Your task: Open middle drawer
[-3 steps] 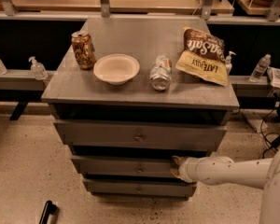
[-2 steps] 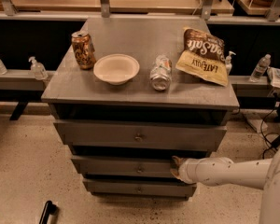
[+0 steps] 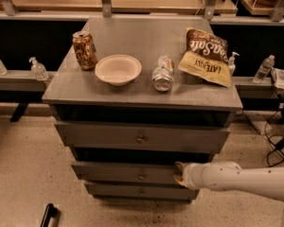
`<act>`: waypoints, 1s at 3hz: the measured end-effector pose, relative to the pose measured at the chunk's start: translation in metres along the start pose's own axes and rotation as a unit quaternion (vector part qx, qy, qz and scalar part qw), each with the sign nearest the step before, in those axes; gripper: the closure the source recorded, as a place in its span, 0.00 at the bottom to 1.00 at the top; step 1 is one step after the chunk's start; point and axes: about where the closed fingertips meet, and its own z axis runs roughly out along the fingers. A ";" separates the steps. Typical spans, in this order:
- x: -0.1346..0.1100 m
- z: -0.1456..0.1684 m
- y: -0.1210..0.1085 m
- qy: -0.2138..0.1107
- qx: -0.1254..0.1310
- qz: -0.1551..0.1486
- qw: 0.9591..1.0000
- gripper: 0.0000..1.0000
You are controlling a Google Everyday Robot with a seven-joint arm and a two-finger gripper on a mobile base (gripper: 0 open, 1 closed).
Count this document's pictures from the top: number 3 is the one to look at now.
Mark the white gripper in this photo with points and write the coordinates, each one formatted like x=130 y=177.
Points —
x=190 y=176

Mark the grey drawer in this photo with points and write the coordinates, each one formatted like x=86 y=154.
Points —
x=126 y=173
x=141 y=191
x=142 y=137

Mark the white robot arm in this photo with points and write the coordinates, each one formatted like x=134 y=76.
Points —
x=226 y=176

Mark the grey bottom drawer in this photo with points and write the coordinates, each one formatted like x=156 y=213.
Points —
x=141 y=191

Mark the grey drawer cabinet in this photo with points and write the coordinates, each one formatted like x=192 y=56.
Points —
x=77 y=95

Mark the grey top drawer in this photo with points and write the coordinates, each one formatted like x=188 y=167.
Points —
x=142 y=137

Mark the silver can lying down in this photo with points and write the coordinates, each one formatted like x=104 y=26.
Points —
x=163 y=74

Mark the brown yellow chip bag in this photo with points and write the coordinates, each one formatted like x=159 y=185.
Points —
x=206 y=57

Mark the white pump bottle right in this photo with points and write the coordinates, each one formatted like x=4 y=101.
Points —
x=231 y=62

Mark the white paper bowl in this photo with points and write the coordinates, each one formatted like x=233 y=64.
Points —
x=118 y=70

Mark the clear water bottle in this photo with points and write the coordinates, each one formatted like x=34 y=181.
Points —
x=264 y=69

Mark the black object bottom left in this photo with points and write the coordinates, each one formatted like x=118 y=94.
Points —
x=50 y=212

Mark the folded paper packet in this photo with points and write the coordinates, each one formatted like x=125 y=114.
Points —
x=278 y=78

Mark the brown soda can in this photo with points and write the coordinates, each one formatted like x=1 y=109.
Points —
x=85 y=50

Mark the sanitizer pump bottle left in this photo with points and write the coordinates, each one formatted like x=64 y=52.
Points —
x=38 y=70

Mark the grey bench rail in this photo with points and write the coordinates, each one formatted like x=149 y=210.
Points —
x=23 y=81

